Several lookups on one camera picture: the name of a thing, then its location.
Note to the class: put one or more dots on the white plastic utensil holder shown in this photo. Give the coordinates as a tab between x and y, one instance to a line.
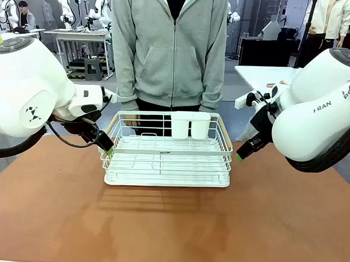
189	125

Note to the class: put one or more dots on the person's left forearm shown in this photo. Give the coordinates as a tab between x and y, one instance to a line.
214	80

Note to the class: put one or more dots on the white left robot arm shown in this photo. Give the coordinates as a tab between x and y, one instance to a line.
27	80

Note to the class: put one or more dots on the person's right hand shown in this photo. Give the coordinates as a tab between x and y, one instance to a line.
130	119

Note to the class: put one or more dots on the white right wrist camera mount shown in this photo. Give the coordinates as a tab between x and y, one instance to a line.
242	101

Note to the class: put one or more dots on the small copper piece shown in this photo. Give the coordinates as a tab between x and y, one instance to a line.
271	85
283	82

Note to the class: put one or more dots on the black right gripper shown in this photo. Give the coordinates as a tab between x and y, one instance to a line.
264	122

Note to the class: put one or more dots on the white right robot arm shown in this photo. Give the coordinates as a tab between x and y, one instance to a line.
307	118

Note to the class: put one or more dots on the black cabinet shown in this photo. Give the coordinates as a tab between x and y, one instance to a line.
267	52

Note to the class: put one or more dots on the black tripod pole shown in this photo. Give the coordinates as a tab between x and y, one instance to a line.
306	29

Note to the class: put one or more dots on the white house-shaped object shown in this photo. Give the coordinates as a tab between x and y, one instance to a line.
270	31

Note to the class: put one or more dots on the person's right forearm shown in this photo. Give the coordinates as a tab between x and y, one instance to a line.
123	77

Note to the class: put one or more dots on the white workbench with shelf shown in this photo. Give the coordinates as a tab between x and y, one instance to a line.
77	35

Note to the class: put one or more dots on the seated person in grey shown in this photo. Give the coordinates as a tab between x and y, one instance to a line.
26	16

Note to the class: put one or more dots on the grey step stool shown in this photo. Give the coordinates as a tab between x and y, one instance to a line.
93	69

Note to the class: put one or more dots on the white desk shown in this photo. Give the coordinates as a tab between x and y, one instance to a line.
20	33

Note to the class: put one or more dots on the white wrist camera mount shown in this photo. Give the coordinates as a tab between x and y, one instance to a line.
242	101
110	95

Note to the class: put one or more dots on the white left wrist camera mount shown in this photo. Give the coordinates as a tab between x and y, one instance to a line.
110	95

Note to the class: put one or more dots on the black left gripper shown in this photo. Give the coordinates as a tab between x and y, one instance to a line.
80	126

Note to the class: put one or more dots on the clear plastic bag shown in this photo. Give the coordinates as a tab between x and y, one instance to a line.
246	133

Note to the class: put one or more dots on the person in grey hoodie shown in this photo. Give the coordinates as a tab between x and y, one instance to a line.
172	56

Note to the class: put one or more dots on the person in white jacket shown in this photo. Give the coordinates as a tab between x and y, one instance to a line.
328	18

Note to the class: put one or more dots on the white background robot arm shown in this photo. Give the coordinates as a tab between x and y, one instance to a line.
101	15
233	15
66	13
8	14

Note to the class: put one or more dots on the white rounded table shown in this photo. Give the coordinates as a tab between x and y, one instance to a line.
263	75

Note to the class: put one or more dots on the white drain tray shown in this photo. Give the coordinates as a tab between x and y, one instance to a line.
167	182

